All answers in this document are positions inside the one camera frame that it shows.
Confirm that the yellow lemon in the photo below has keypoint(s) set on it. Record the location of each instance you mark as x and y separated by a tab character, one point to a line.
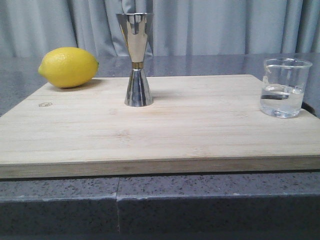
68	67

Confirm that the stainless steel double jigger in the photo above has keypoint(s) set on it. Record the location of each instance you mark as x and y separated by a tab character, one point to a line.
135	28

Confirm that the grey pleated curtain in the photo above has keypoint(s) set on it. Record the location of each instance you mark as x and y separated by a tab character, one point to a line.
31	28

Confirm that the clear glass beaker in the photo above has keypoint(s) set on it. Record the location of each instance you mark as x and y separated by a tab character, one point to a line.
283	86

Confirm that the light wooden cutting board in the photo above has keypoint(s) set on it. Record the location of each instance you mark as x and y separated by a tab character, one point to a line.
196	124

